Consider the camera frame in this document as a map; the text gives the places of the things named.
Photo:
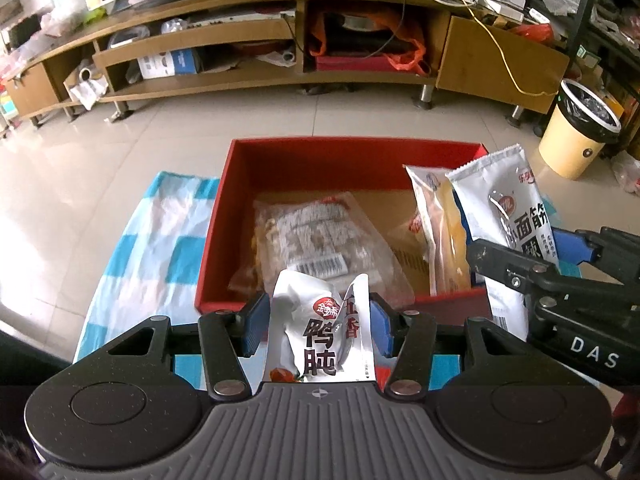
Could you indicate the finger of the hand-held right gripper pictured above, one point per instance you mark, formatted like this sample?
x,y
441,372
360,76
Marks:
x,y
570,247
505,260

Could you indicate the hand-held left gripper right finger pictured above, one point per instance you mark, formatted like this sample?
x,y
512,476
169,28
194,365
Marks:
x,y
384,327

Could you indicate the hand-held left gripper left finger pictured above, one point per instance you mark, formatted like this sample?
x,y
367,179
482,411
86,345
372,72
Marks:
x,y
256,327

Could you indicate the silver snack packet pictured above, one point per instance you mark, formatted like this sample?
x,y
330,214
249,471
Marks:
x,y
315,330

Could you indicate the white snack packet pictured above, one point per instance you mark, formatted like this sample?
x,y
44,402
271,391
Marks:
x,y
505,195

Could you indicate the yellow cake packet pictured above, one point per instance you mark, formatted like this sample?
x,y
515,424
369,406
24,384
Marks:
x,y
442,240

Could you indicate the large clear snack packet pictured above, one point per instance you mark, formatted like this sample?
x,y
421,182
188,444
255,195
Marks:
x,y
310,230

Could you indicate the red cardboard box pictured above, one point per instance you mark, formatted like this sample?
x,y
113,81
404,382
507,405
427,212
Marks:
x,y
240,170

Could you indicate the clear bread packet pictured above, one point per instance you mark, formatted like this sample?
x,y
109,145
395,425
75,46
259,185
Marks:
x,y
407,232

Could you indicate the cream trash bin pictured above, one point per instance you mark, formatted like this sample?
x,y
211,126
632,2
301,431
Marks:
x,y
565,145

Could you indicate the wooden television stand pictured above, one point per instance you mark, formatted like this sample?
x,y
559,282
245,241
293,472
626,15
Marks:
x,y
490,55

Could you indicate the red plastic bag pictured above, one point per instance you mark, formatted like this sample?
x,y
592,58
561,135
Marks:
x,y
537,34

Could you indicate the orange plastic bag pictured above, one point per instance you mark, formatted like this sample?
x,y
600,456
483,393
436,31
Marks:
x,y
410,52

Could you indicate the flat red box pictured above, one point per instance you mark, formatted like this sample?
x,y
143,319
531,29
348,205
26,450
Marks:
x,y
350,63

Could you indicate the white power strip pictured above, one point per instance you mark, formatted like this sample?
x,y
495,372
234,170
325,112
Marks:
x,y
500,6

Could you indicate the blue white carton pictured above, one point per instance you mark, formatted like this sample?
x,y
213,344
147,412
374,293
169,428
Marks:
x,y
165,64

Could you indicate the silver media player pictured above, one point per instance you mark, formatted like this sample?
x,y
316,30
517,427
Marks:
x,y
240,17

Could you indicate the clear plastic bag pile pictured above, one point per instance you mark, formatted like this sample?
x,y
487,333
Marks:
x,y
70,10

